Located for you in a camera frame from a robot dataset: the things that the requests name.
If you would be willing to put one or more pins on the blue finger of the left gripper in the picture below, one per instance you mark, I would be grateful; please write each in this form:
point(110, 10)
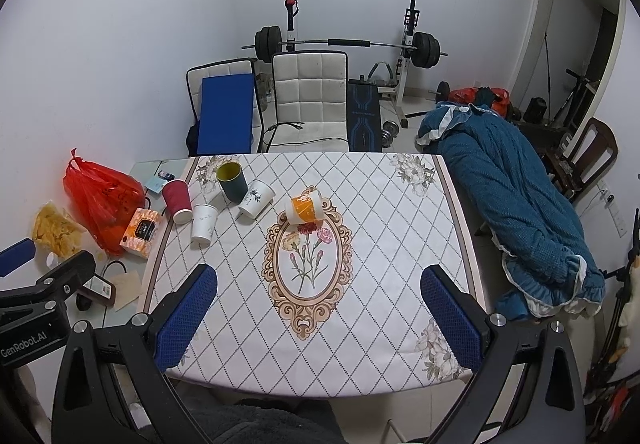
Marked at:
point(17, 255)

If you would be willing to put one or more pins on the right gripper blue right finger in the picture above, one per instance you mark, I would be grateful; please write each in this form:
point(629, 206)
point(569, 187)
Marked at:
point(525, 381)

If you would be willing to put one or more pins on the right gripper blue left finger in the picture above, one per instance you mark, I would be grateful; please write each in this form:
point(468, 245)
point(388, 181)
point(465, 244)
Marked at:
point(89, 406)

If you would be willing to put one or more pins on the dark green cup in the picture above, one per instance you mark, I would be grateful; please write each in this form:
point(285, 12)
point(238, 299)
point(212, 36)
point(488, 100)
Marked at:
point(232, 181)

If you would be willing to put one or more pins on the plain white paper cup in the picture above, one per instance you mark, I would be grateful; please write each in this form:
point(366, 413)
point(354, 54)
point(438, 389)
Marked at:
point(203, 224)

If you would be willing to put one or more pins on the red paper cup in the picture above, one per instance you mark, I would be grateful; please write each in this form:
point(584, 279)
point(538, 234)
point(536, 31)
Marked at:
point(178, 201)

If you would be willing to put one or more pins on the white cup with plant print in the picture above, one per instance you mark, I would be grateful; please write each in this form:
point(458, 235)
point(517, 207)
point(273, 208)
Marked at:
point(258, 196)

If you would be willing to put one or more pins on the orange white paper cup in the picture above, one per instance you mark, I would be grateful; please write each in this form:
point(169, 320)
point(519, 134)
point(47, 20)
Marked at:
point(305, 208)

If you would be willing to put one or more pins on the yellow snack bag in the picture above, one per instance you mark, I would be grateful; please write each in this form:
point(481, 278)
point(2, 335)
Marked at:
point(57, 231)

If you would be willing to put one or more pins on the beige paper napkin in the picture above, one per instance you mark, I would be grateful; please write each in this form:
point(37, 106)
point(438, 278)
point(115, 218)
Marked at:
point(127, 288)

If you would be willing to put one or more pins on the dark brown bottle with label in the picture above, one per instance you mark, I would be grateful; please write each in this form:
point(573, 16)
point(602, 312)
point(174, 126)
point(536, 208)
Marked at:
point(98, 290)

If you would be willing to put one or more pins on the orange tissue box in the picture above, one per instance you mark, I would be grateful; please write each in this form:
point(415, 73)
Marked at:
point(140, 232)

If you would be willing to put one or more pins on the blue quilted blanket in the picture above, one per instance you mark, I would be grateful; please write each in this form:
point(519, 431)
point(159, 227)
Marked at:
point(544, 252)

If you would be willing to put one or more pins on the red plastic bag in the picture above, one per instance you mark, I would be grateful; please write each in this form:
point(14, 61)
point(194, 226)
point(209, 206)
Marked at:
point(104, 199)

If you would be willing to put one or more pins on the black fleece clothing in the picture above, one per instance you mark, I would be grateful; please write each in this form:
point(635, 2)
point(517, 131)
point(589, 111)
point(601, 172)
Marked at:
point(263, 421)

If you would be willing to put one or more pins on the small card with phone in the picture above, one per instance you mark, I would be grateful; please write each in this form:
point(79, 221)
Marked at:
point(157, 181)

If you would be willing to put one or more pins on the floral diamond pattern tablecloth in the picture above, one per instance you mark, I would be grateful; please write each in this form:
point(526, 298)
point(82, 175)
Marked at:
point(324, 309)

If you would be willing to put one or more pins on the dark wooden chair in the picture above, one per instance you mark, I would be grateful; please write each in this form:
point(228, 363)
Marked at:
point(592, 156)

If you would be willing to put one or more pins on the chair with blue cushion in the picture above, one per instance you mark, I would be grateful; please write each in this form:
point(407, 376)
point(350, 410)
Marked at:
point(227, 116)

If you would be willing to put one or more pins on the red bag on floor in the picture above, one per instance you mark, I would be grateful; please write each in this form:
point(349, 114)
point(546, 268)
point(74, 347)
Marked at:
point(497, 99)

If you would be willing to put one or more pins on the black blue exercise mat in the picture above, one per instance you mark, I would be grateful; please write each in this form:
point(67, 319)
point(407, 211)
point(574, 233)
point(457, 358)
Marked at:
point(363, 117)

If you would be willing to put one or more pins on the white quilted chair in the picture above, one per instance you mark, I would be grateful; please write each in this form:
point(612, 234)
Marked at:
point(310, 93)

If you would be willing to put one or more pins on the barbell with black plates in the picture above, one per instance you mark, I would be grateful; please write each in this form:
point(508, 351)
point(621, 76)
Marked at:
point(424, 51)

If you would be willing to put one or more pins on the white barbell rack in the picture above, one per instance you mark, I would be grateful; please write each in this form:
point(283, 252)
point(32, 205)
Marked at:
point(395, 91)

